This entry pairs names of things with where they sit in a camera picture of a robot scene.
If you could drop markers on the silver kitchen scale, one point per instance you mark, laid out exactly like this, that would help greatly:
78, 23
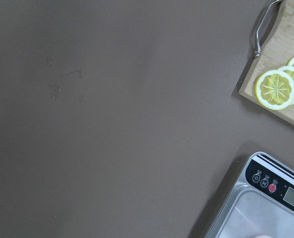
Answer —
260, 203

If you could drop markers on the wooden cutting board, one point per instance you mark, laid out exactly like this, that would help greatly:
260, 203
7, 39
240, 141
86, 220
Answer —
276, 51

